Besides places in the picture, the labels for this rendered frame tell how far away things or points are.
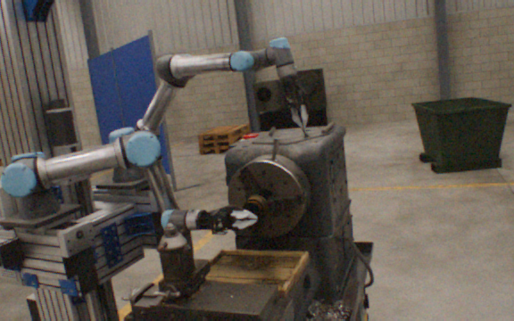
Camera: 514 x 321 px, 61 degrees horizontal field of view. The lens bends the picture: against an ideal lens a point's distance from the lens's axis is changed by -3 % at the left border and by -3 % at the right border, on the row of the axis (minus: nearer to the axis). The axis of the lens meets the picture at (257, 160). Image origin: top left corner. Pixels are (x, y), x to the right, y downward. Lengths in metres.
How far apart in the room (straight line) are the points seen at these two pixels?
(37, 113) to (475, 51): 10.52
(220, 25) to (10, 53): 10.77
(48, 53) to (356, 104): 10.08
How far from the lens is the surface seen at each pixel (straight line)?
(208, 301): 1.30
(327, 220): 1.90
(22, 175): 1.62
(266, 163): 1.72
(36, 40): 2.07
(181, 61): 1.85
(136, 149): 1.56
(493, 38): 11.67
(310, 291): 1.84
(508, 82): 11.75
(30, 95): 2.02
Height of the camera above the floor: 1.57
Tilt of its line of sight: 11 degrees down
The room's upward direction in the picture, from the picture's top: 7 degrees counter-clockwise
